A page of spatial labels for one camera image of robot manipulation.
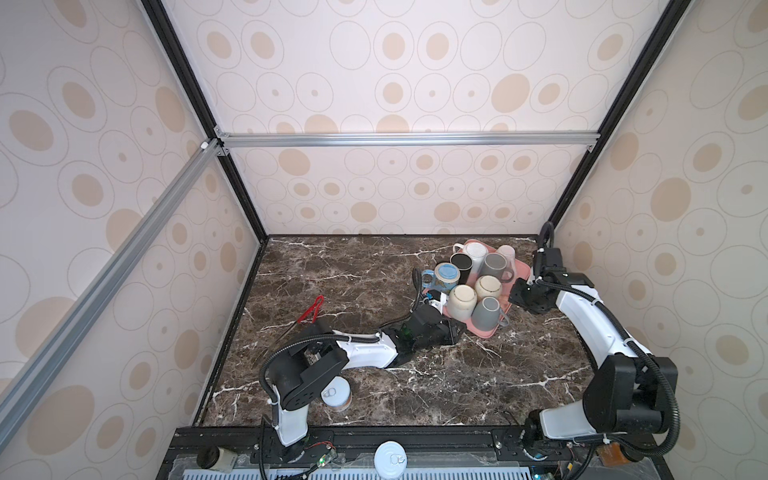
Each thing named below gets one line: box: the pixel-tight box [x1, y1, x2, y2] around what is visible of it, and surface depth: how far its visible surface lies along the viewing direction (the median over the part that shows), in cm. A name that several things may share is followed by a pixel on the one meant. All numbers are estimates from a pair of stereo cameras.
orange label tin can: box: [320, 376, 352, 411], surface depth 79 cm
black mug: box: [450, 252, 473, 285], surface depth 102 cm
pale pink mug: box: [496, 244, 517, 272], surface depth 105 cm
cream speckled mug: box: [448, 284, 478, 321], surface depth 94 cm
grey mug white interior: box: [471, 296, 510, 332], surface depth 93 cm
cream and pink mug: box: [475, 275, 503, 301], surface depth 96 cm
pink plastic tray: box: [424, 239, 531, 339], surface depth 96 cm
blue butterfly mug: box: [421, 262, 461, 293], surface depth 97 cm
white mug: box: [453, 242, 489, 276], surface depth 107 cm
